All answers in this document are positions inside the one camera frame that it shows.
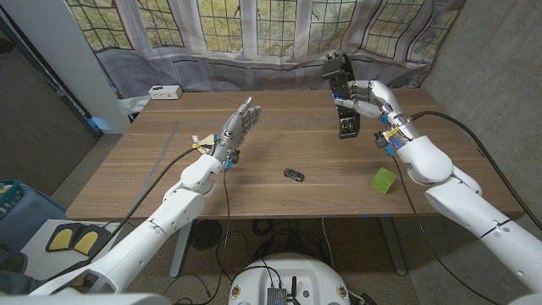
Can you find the green block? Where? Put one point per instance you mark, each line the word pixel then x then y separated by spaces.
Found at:
pixel 383 181

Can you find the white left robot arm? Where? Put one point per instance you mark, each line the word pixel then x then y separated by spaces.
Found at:
pixel 161 220

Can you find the blue fabric seat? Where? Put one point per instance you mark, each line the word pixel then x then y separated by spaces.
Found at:
pixel 38 212

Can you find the printed window backdrop cloth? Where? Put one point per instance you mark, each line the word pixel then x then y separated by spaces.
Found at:
pixel 271 42

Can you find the yellow black foot pedal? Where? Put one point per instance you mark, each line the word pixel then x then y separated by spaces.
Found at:
pixel 62 238
pixel 86 241

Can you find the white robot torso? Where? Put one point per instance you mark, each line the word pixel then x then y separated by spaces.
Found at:
pixel 292 271

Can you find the black half-moon tambourine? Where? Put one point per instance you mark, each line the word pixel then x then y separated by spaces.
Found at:
pixel 348 125

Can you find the round black floor fan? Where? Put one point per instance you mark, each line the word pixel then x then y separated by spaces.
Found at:
pixel 206 234

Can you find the grey table leg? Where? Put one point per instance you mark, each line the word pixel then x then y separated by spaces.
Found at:
pixel 394 245

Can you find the teal plastic basket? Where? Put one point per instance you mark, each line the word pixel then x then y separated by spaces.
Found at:
pixel 9 197

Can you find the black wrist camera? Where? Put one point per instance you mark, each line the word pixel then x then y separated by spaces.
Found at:
pixel 233 156
pixel 379 140

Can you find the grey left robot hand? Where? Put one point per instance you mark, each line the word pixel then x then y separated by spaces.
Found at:
pixel 235 129

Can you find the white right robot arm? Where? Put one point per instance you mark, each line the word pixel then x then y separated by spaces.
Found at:
pixel 466 199

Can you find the white pedal platform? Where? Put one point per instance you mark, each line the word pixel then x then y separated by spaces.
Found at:
pixel 42 262

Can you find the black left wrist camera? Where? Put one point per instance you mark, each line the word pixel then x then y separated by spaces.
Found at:
pixel 233 156

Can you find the white table leg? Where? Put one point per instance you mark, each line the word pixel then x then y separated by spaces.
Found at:
pixel 181 254

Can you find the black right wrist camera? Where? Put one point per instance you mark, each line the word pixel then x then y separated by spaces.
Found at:
pixel 379 140

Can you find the white power strip box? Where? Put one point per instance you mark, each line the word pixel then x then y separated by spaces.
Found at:
pixel 165 92

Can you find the grey electronics box on torso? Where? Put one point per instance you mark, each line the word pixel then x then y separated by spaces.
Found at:
pixel 276 295

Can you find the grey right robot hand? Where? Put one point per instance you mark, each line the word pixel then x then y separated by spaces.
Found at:
pixel 379 97

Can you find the dark toy car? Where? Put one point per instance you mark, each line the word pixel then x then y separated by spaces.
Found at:
pixel 294 175

